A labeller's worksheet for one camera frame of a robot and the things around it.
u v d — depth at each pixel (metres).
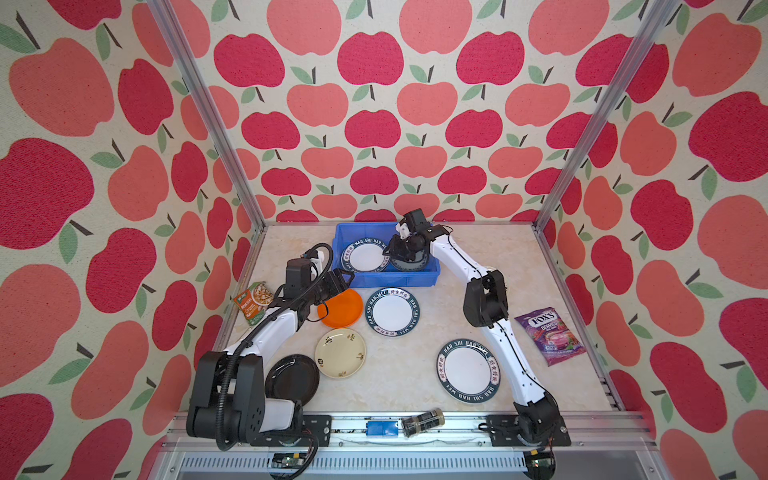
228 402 0.40
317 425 0.75
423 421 0.73
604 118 0.88
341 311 0.97
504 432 0.73
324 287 0.78
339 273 0.80
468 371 0.84
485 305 0.69
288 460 0.72
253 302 0.96
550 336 0.88
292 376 0.79
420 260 0.93
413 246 0.88
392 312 0.96
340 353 0.90
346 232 1.13
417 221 0.89
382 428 0.72
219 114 0.91
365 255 1.08
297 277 0.68
